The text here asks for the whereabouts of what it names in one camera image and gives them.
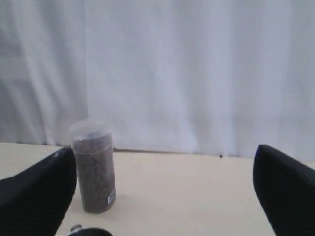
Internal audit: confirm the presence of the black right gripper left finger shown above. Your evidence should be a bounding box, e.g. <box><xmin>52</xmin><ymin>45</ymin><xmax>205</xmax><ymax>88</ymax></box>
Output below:
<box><xmin>0</xmin><ymin>148</ymin><xmax>77</xmax><ymax>236</ymax></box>

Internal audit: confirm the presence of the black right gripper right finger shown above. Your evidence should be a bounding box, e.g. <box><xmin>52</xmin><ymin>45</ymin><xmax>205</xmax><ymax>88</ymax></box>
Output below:
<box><xmin>253</xmin><ymin>145</ymin><xmax>315</xmax><ymax>236</ymax></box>

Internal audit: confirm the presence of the steel mug with kibble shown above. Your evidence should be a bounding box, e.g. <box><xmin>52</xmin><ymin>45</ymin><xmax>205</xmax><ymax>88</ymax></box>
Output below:
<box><xmin>68</xmin><ymin>224</ymin><xmax>113</xmax><ymax>236</ymax></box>

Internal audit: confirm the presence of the translucent plastic tall container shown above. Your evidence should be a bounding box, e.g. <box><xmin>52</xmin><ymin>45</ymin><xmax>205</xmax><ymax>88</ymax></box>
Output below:
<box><xmin>69</xmin><ymin>119</ymin><xmax>116</xmax><ymax>213</ymax></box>

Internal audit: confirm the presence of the white curtain backdrop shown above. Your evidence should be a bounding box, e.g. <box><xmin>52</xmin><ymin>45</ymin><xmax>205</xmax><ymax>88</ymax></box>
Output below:
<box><xmin>0</xmin><ymin>0</ymin><xmax>315</xmax><ymax>161</ymax></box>

